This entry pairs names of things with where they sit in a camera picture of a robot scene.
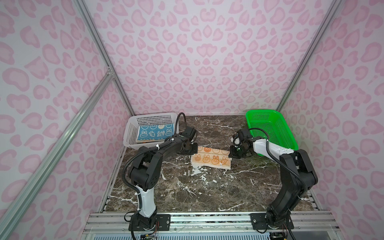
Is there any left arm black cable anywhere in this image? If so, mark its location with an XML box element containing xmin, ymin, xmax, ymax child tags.
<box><xmin>120</xmin><ymin>111</ymin><xmax>187</xmax><ymax>240</ymax></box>

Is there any orange patterned towel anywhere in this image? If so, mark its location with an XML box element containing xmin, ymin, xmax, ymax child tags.
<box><xmin>191</xmin><ymin>147</ymin><xmax>232</xmax><ymax>170</ymax></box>

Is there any left diagonal aluminium strut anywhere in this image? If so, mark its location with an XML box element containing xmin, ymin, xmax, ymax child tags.
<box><xmin>0</xmin><ymin>71</ymin><xmax>115</xmax><ymax>240</ymax></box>

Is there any left corner aluminium post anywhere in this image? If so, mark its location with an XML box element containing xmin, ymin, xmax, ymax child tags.
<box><xmin>74</xmin><ymin>0</ymin><xmax>136</xmax><ymax>116</ymax></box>

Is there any white perforated plastic basket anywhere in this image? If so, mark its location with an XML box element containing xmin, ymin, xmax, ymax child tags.
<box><xmin>123</xmin><ymin>113</ymin><xmax>178</xmax><ymax>150</ymax></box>

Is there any green plastic basket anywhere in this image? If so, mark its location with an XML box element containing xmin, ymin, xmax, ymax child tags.
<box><xmin>246</xmin><ymin>110</ymin><xmax>299</xmax><ymax>159</ymax></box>

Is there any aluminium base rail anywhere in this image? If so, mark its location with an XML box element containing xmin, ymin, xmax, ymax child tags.
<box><xmin>81</xmin><ymin>211</ymin><xmax>344</xmax><ymax>240</ymax></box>

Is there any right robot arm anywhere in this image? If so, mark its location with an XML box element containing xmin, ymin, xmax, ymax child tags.
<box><xmin>229</xmin><ymin>128</ymin><xmax>318</xmax><ymax>229</ymax></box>

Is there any corner aluminium post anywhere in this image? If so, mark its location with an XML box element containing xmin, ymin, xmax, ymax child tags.
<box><xmin>276</xmin><ymin>0</ymin><xmax>345</xmax><ymax>113</ymax></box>
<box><xmin>74</xmin><ymin>0</ymin><xmax>136</xmax><ymax>116</ymax></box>

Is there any blue bunny print towel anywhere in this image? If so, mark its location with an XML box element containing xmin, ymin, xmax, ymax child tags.
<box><xmin>137</xmin><ymin>124</ymin><xmax>175</xmax><ymax>143</ymax></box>

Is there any right corner aluminium post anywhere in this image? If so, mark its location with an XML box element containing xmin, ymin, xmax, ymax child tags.
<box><xmin>276</xmin><ymin>0</ymin><xmax>345</xmax><ymax>113</ymax></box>

